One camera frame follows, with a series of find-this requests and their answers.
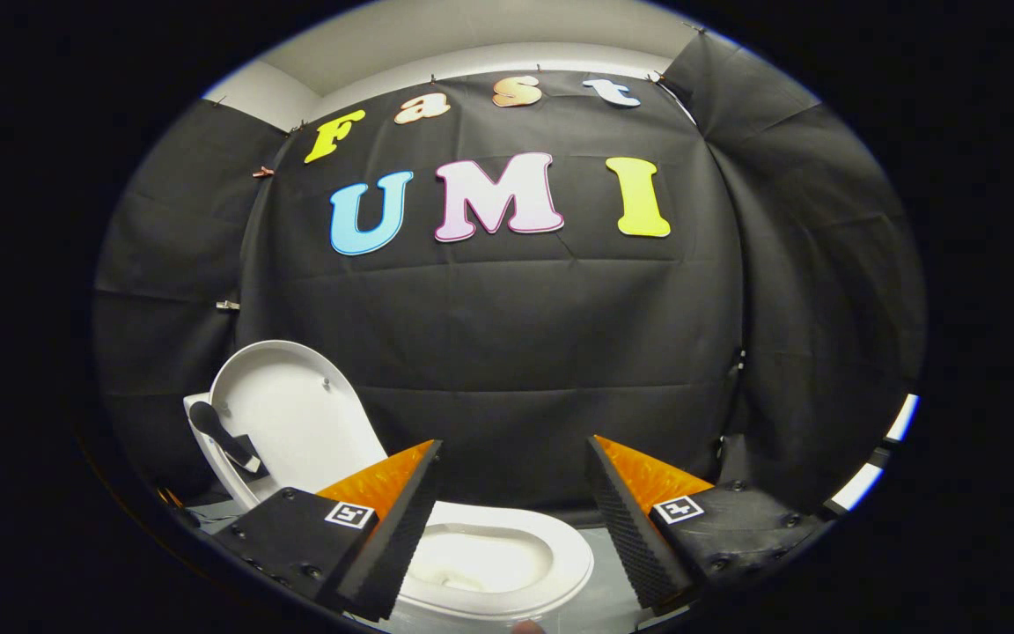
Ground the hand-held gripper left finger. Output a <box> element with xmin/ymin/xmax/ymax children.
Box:
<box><xmin>212</xmin><ymin>439</ymin><xmax>444</xmax><ymax>622</ymax></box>

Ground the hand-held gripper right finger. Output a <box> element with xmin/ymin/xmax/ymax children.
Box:
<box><xmin>586</xmin><ymin>435</ymin><xmax>825</xmax><ymax>616</ymax></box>

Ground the white toilet lid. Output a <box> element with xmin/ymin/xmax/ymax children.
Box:
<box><xmin>206</xmin><ymin>340</ymin><xmax>390</xmax><ymax>513</ymax></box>

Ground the black lid pull tab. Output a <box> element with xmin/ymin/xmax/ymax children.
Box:
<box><xmin>188</xmin><ymin>401</ymin><xmax>263</xmax><ymax>477</ymax></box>

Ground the white ceramic toilet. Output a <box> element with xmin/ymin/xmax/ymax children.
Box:
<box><xmin>183</xmin><ymin>392</ymin><xmax>596</xmax><ymax>623</ymax></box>

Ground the grey and white striped board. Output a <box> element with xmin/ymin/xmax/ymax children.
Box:
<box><xmin>819</xmin><ymin>393</ymin><xmax>920</xmax><ymax>520</ymax></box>

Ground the black backdrop cloth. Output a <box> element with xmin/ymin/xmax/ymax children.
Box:
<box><xmin>93</xmin><ymin>31</ymin><xmax>926</xmax><ymax>516</ymax></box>

